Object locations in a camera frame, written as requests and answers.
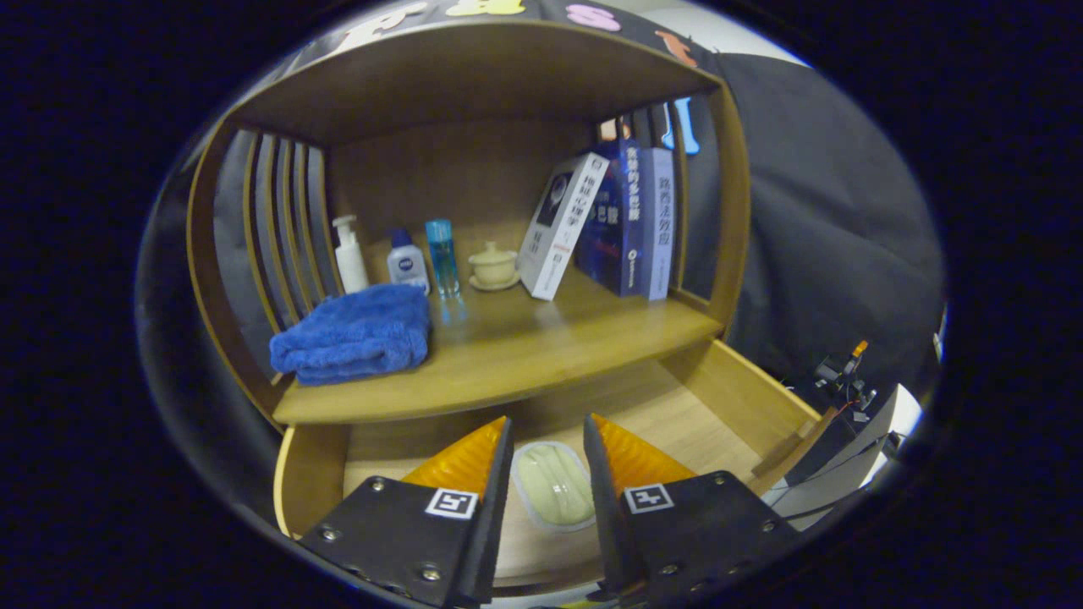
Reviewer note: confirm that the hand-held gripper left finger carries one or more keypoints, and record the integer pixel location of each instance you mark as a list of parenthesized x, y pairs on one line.
[(491, 524)]

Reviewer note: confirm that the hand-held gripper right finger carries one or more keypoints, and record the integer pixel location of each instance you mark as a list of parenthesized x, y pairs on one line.
[(605, 524)]

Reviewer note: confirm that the pale green scrub brush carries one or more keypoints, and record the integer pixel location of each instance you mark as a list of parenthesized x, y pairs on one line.
[(554, 486)]

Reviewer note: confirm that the wooden countertop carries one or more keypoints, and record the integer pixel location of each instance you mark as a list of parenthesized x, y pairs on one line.
[(525, 347)]

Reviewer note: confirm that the blue folded towel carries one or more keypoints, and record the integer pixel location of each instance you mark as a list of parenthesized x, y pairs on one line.
[(355, 334)]

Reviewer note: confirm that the cream lidded teacup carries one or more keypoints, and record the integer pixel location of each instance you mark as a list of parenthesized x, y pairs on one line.
[(493, 266)]

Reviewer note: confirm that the clear blue bottle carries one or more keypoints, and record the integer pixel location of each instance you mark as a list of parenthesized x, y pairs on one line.
[(442, 258)]

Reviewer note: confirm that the white bottle with blue cap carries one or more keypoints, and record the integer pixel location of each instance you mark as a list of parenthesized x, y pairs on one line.
[(408, 266)]

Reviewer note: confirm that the black device with orange tip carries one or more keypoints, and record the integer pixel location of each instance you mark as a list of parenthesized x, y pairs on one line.
[(846, 372)]

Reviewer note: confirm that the white pump bottle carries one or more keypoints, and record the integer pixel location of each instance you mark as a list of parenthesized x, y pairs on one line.
[(351, 266)]

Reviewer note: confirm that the dark blue book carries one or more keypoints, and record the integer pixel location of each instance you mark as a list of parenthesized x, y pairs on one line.
[(613, 228)]

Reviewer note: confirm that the white book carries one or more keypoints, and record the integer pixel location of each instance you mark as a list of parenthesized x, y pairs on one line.
[(558, 228)]

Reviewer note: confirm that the pale lavender book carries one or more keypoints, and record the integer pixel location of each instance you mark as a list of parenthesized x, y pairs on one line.
[(658, 228)]

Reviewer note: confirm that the white board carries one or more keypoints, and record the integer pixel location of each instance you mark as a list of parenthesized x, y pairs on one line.
[(909, 414)]

